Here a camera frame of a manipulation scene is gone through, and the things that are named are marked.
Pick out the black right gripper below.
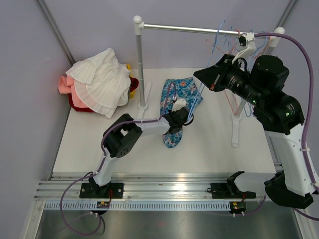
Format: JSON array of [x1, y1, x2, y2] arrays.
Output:
[[195, 54, 265, 107]]

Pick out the blue hanger floral skirt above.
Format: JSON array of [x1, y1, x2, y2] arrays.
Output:
[[187, 83, 205, 121]]

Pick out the blue hanger salmon skirt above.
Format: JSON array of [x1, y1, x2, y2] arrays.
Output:
[[225, 32, 257, 118]]

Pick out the blue wire hanger grey skirt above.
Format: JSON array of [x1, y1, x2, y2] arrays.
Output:
[[205, 19, 227, 67]]

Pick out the white pleated skirt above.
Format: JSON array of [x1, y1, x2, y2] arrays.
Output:
[[66, 48, 131, 118]]

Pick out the salmon pink skirt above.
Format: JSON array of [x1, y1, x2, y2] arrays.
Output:
[[58, 75, 85, 108]]

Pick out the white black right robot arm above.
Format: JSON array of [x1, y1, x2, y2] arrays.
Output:
[[194, 54, 316, 209]]

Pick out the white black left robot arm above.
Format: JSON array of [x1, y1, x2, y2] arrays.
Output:
[[79, 107, 189, 199]]

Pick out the silver white clothes rack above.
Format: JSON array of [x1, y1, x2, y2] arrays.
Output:
[[133, 15, 285, 148]]

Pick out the red cloth garment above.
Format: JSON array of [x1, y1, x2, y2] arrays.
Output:
[[64, 76, 139, 113]]

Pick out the yellow plastic bin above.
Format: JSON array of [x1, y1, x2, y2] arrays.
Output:
[[129, 73, 139, 99]]

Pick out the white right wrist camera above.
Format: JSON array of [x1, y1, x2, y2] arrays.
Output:
[[232, 32, 256, 63]]

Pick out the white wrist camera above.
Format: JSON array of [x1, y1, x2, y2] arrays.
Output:
[[171, 98, 187, 112], [232, 32, 256, 63]]

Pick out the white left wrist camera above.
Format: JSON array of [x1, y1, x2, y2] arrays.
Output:
[[171, 98, 187, 112]]

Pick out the empty pink wire hanger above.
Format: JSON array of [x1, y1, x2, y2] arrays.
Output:
[[251, 36, 271, 59]]

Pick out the white slotted cable duct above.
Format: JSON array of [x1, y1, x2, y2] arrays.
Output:
[[44, 200, 230, 211]]

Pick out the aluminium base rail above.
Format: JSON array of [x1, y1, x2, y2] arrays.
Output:
[[33, 172, 285, 203]]

